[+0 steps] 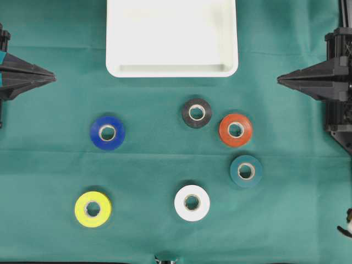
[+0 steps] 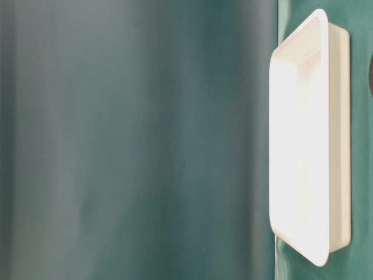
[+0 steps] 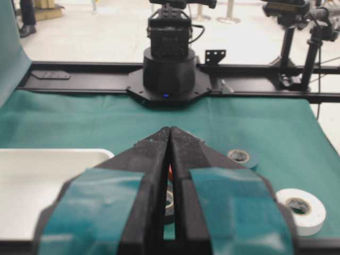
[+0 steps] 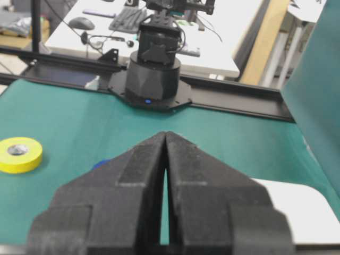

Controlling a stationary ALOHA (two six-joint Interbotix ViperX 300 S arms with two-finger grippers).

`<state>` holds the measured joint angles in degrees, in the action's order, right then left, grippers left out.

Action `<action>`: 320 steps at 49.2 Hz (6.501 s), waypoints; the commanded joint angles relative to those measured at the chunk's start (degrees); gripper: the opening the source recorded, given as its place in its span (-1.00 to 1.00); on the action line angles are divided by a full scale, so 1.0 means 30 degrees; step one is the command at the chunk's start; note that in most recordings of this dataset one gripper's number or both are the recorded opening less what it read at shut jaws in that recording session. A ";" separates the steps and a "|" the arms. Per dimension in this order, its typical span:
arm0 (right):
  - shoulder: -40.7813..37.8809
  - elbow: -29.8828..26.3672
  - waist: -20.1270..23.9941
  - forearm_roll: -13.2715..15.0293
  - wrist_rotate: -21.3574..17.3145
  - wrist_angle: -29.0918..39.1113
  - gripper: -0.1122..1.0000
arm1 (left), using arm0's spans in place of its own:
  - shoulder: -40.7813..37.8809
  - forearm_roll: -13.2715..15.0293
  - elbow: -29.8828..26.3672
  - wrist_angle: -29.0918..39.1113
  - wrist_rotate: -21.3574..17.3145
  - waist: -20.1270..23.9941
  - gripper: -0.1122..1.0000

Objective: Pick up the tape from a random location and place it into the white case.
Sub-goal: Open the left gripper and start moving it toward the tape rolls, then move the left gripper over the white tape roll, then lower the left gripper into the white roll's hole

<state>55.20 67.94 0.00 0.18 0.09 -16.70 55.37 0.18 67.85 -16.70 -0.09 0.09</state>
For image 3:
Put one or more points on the white tape roll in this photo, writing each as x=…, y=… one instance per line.
x=308, y=212

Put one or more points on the green table cloth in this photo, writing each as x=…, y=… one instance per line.
x=292, y=149

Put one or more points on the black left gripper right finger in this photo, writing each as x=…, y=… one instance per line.
x=223, y=207

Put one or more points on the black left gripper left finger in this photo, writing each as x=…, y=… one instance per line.
x=116, y=207

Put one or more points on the orange tape roll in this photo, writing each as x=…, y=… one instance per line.
x=170, y=173

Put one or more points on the white plastic case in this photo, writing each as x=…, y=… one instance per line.
x=31, y=179

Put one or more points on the teal green tape roll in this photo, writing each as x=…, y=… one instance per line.
x=245, y=158

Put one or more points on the black tape roll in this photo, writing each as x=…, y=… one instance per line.
x=169, y=206

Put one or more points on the black mounting rail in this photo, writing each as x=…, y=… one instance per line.
x=245, y=81

